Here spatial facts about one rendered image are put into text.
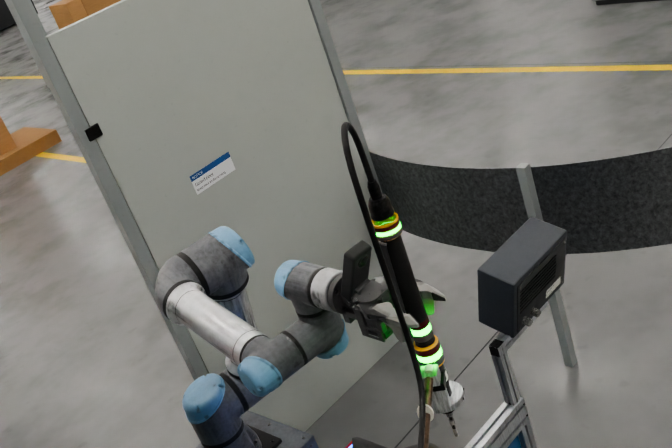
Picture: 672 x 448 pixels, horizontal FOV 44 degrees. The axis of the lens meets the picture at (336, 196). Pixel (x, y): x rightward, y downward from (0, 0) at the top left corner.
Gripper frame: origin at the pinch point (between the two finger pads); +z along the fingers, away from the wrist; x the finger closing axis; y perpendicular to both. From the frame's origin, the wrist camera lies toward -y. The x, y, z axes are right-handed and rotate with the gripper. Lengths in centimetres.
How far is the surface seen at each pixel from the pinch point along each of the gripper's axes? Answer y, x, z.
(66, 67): -22, -42, -182
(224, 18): -12, -108, -182
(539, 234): 42, -78, -36
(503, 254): 41, -66, -40
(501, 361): 65, -52, -37
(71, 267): 167, -109, -482
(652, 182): 84, -173, -57
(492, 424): 80, -44, -39
